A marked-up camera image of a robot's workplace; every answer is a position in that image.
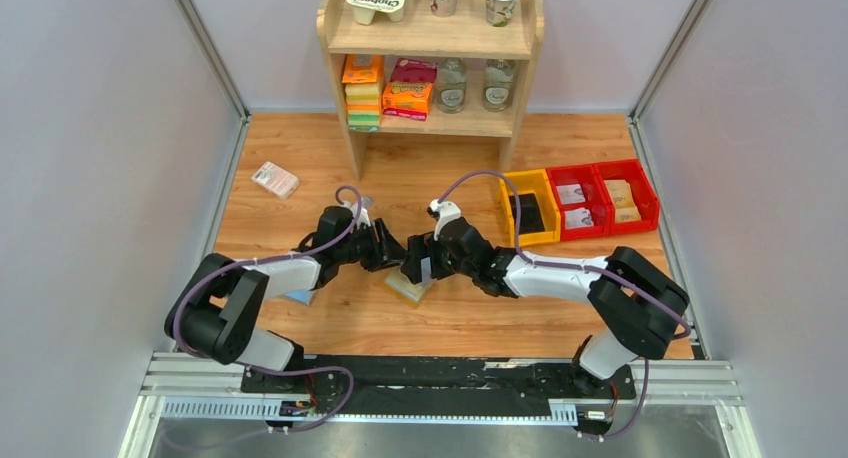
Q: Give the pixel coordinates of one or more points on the right glass bottle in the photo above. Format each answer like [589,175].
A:
[498,81]

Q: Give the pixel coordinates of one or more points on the pink white card pack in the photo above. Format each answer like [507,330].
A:
[276,180]

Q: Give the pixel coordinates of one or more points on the white cards in bin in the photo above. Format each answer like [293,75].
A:
[577,215]

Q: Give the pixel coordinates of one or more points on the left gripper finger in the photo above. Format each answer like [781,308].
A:
[374,263]
[389,250]

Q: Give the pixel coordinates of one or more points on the aluminium rail frame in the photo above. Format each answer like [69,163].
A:
[670,383]

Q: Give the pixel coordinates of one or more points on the yellow plastic bin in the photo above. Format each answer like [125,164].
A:
[530,181]

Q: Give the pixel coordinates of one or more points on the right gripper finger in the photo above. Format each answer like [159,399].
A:
[413,270]
[423,246]

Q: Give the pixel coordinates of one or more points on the right red plastic bin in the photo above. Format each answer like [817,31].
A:
[632,171]

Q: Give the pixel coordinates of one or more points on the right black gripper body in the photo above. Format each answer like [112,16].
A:
[428,256]

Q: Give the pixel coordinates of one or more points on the black item in bin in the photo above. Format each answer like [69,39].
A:
[531,220]

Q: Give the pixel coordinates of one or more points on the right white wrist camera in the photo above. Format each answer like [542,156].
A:
[443,212]

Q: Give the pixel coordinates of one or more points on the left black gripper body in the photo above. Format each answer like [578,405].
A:
[379,244]

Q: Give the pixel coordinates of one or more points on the wooden shelf unit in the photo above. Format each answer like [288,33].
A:
[422,35]

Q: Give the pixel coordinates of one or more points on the blue small box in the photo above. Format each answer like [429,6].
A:
[304,297]

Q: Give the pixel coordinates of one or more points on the stack of coloured sponges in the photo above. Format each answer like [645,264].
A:
[362,84]

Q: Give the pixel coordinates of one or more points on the orange pink snack box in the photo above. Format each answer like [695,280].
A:
[408,93]

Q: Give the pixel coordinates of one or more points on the glass bottle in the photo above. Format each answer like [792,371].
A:
[451,85]
[498,81]

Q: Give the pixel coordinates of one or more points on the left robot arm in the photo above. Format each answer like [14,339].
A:
[216,315]

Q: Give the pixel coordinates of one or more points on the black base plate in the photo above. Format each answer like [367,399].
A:
[436,386]

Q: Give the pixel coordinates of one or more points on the left glass bottle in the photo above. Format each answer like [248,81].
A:
[451,85]

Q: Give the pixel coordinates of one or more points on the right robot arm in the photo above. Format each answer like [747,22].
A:
[641,307]

